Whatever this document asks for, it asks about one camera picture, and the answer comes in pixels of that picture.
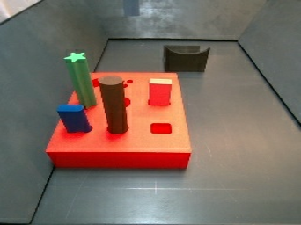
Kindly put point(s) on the black curved fixture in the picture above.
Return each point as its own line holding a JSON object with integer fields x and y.
{"x": 185, "y": 58}

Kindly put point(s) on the red rectangular block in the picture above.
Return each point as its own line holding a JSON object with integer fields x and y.
{"x": 160, "y": 91}

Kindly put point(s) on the red shape sorter base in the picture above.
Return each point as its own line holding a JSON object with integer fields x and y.
{"x": 156, "y": 143}

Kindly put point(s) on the brown cylinder peg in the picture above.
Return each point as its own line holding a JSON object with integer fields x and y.
{"x": 113, "y": 100}

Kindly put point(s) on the dark blue rounded peg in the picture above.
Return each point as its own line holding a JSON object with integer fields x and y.
{"x": 74, "y": 118}

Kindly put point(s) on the green star peg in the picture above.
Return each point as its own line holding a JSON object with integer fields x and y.
{"x": 80, "y": 72}

